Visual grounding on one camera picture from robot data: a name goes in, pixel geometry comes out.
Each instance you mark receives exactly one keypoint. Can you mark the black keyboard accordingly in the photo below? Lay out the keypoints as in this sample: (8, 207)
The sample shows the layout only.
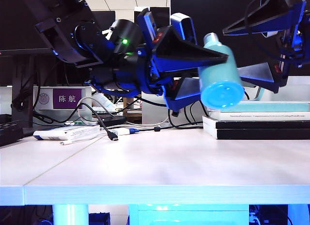
(9, 135)

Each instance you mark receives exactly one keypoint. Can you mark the purple name sign holder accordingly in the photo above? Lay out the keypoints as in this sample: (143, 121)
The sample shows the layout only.
(67, 98)

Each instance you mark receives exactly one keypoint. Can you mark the dark monitor stand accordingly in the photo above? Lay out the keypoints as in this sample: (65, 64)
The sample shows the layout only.
(20, 94)

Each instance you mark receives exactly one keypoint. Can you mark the white and blue booklet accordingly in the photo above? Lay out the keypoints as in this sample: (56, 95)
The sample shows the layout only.
(60, 134)

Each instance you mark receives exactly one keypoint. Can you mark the white desk partition panel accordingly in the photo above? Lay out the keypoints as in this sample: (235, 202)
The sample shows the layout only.
(152, 113)

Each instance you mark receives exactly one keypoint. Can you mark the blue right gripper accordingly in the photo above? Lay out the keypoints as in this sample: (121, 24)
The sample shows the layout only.
(294, 41)

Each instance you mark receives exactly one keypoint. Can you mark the white adapter with blue plug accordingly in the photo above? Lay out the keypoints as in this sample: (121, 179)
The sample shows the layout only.
(122, 131)

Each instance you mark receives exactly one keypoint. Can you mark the black monitor with button row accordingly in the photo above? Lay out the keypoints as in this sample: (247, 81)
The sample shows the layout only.
(14, 21)

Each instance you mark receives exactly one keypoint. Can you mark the white book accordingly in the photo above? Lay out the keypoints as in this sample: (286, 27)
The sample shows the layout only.
(266, 116)

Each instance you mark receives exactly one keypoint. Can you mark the round white table leg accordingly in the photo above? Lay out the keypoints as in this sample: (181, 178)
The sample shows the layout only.
(70, 215)

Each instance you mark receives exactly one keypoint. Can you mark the white tube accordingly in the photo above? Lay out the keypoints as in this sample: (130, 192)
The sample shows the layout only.
(101, 100)

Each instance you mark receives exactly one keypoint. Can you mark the white monitor stand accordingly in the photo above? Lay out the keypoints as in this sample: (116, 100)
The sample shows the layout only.
(260, 95)

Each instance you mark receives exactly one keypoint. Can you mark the teal spray bottle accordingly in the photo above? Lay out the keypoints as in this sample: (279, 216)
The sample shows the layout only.
(218, 72)

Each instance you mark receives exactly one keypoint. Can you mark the white table side panel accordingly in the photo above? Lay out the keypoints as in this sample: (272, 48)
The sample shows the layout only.
(299, 215)

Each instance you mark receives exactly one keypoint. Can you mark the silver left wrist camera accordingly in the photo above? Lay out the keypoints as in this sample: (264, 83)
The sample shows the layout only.
(186, 26)

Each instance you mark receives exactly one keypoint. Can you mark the teal book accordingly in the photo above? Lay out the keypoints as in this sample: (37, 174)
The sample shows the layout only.
(278, 106)

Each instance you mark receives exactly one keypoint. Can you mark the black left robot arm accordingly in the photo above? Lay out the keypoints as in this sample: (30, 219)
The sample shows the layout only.
(84, 36)

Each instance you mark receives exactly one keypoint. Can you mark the large black AOC monitor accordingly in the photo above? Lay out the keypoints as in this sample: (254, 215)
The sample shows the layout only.
(218, 12)

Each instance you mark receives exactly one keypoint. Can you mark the flat black box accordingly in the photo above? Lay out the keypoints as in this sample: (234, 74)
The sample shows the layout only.
(112, 120)

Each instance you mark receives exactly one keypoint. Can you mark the wooden box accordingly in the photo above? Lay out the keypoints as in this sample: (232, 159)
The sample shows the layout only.
(125, 109)

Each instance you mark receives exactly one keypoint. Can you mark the white drawer cabinet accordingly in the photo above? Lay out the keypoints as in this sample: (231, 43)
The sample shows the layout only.
(193, 215)

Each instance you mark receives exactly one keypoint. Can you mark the wide black monitor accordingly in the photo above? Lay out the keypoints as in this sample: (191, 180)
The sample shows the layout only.
(48, 75)

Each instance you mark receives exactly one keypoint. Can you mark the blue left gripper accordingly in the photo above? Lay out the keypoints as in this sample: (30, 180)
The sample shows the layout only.
(147, 75)

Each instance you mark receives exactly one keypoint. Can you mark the upright black AOC monitor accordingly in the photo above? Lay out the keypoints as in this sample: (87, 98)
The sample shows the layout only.
(162, 17)

